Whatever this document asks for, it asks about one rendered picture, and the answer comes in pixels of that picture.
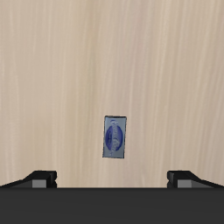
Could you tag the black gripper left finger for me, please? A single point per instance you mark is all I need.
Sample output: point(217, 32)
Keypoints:
point(40, 178)

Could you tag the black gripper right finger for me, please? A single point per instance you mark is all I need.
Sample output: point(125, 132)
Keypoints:
point(182, 178)

